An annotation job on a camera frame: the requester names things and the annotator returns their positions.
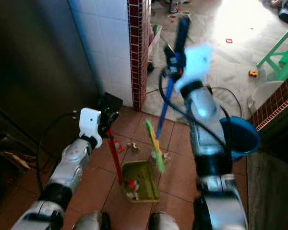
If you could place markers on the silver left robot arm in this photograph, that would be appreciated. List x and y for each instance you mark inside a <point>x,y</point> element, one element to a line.
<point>74,163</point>

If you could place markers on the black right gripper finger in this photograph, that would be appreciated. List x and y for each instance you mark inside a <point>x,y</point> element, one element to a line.
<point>183,32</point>

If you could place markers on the green plastic chair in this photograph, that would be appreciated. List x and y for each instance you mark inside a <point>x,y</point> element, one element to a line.
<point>285,57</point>

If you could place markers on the blue broom with green brush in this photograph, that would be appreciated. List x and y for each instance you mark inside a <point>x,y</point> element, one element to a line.
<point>156,143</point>

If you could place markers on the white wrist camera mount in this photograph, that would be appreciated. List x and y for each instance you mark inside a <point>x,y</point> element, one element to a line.
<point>90,122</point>
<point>196,61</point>

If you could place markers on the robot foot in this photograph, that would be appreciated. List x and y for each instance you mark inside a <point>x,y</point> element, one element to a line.
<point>92,221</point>
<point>164,222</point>

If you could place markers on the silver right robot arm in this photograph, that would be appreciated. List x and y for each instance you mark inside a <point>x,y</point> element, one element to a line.
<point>209,124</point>

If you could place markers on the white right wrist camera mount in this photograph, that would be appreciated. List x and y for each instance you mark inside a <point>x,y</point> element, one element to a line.
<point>196,61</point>

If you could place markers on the red rubbish in dustpan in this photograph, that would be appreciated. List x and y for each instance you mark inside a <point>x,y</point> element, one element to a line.
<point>132,184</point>

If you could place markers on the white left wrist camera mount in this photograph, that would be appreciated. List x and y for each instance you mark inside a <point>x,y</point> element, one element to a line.
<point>90,122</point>

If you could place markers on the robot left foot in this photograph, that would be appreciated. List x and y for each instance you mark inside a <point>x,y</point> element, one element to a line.
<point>92,221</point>

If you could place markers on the small yellow toy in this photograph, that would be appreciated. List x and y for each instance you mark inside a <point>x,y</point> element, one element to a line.
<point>253,73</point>

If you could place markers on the beige paper scrap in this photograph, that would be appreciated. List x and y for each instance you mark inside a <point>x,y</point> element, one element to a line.
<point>133,146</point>

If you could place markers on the torn brown cardboard piece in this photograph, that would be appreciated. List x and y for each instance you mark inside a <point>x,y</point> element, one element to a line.
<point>19,159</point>

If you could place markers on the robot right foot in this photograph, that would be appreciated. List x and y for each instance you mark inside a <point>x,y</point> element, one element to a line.
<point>164,222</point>

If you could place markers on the small red floor scrap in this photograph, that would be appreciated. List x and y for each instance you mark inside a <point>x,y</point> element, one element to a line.
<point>229,40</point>

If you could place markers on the blue plastic basin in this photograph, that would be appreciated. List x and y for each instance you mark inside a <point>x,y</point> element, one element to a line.
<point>242,139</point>

